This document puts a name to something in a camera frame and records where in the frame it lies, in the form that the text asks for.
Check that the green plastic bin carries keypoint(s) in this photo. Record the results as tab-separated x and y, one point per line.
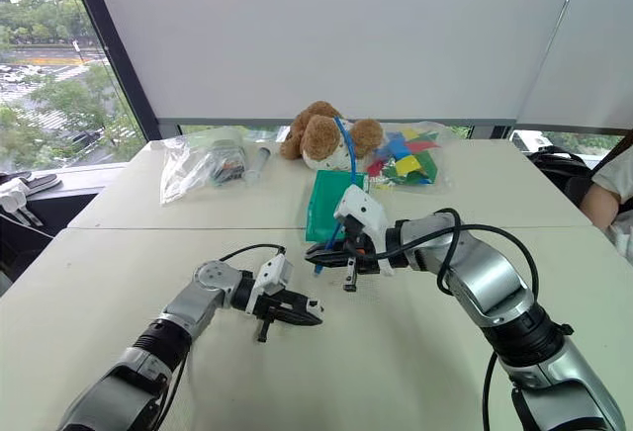
326	203

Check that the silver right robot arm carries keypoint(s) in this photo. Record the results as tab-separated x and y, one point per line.
487	278

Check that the white crumpled item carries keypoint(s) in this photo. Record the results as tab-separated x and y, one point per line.
11	198

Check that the black sandal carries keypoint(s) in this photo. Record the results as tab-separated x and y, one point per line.
39	183

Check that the grey parts pack in bag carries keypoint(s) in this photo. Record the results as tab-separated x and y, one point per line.
228	160

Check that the person in white shirt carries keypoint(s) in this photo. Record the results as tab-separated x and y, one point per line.
610	189

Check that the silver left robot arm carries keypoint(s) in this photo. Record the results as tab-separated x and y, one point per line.
193	308

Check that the clear plastic syringe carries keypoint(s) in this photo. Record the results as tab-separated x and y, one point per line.
258	164

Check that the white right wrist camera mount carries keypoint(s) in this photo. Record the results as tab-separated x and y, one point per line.
363	212

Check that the brown plush dog toy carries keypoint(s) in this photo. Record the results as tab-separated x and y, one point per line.
321	137

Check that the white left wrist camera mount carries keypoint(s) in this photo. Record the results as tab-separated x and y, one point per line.
275	273

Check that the narrow white roller blind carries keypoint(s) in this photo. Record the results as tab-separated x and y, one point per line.
588	55

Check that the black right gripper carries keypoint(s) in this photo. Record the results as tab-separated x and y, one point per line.
360	248

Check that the black window frame post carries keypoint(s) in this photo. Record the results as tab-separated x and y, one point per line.
114	45

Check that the white coupler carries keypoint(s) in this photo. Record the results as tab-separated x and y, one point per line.
315	307

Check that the clear bag of colourful pieces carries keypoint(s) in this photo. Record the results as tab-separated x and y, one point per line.
410	156

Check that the clear plastic bag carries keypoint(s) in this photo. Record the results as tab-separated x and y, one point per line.
190	169

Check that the black backpack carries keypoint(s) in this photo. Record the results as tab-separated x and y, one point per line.
556	166

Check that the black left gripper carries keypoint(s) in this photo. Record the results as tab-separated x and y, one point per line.
273	308

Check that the wide white roller blind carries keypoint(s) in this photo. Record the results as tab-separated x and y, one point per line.
321	35

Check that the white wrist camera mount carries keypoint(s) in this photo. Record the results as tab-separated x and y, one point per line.
275	273
363	212

